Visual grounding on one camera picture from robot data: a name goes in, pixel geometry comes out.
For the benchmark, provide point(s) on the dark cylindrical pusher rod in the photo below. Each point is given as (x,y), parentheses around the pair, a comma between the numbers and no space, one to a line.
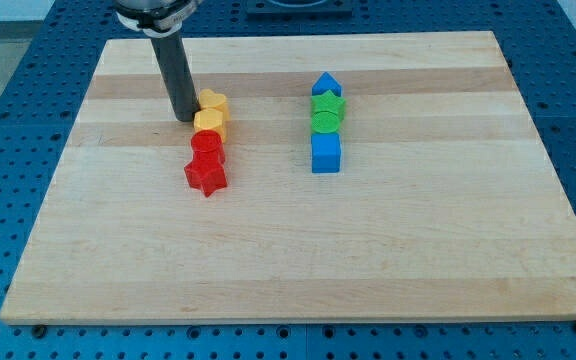
(176,74)

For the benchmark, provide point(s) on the robot arm flange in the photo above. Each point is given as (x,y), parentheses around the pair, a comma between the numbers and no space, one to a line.
(155,18)

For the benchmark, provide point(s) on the light wooden board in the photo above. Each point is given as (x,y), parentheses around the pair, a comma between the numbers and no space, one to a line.
(446,207)

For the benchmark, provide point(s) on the red cylinder block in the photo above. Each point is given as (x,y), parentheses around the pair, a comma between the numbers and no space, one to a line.
(207,146)

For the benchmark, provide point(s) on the yellow heart block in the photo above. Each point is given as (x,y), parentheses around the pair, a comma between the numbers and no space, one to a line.
(208,99)

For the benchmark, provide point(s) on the blue cube block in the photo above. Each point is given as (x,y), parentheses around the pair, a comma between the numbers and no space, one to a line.
(325,153)

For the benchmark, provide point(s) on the green star block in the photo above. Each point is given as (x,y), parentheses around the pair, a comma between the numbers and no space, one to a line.
(329,102)

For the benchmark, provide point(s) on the blue triangle house block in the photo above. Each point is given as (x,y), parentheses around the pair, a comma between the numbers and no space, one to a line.
(326,82)

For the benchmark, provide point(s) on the red star block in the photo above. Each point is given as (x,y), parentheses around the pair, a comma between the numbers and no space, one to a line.
(206,173)

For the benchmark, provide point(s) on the yellow hexagon block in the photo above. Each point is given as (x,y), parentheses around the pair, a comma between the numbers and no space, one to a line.
(211,119)

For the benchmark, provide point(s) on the green cylinder block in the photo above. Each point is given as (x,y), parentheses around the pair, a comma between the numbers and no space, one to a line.
(325,122)

